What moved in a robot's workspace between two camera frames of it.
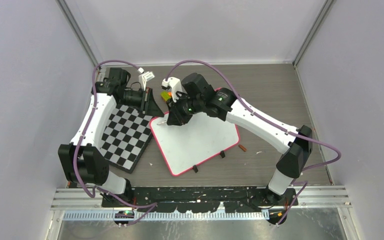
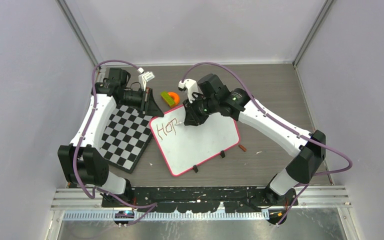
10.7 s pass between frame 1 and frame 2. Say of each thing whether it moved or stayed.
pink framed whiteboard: stayed
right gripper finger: moved
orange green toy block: stayed
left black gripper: stayed
